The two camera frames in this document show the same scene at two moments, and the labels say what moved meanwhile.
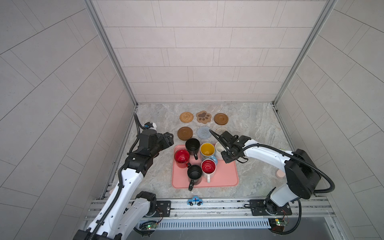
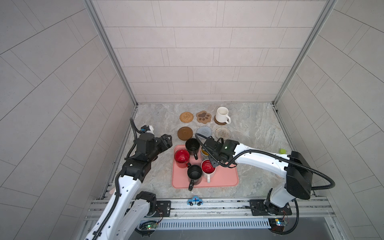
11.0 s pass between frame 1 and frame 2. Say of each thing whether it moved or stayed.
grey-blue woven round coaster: stayed
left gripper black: stayed
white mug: moved
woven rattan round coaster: stayed
